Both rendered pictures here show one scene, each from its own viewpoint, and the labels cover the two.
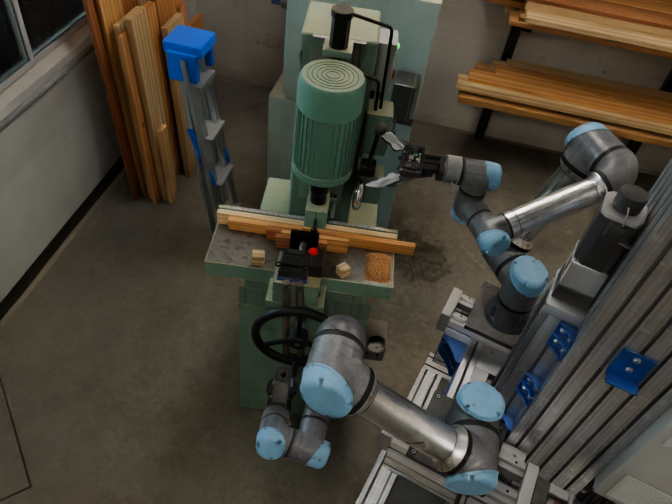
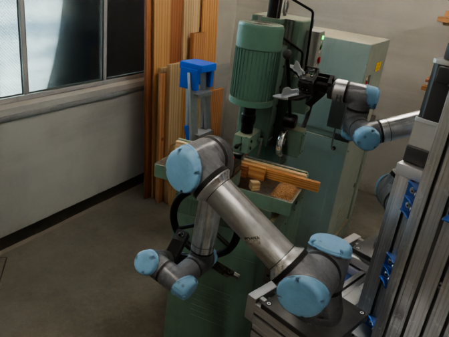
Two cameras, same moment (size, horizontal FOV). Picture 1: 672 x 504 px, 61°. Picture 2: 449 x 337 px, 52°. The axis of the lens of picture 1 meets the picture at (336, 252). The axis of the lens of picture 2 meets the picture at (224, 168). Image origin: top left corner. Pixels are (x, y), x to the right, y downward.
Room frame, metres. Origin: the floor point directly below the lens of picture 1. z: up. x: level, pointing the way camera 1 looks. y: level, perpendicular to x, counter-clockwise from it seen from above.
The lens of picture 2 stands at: (-0.33, -0.52, 1.67)
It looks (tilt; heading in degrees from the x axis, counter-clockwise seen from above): 23 degrees down; 22
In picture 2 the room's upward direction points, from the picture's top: 7 degrees clockwise
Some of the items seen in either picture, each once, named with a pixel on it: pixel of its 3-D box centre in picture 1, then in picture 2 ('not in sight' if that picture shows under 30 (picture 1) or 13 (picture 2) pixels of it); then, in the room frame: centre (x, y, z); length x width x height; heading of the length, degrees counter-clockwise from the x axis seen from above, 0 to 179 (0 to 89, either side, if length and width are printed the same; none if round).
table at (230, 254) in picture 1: (300, 267); (224, 184); (1.24, 0.10, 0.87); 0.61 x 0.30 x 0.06; 91
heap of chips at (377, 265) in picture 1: (378, 264); (285, 188); (1.27, -0.14, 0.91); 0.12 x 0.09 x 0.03; 1
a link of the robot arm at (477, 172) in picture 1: (478, 175); (361, 96); (1.26, -0.35, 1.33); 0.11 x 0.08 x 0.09; 91
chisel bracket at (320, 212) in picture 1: (318, 207); (246, 141); (1.37, 0.08, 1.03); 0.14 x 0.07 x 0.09; 1
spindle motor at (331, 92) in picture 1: (327, 125); (256, 64); (1.35, 0.08, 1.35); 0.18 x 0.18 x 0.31
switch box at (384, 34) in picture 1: (384, 60); (312, 49); (1.68, -0.05, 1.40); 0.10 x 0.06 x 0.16; 1
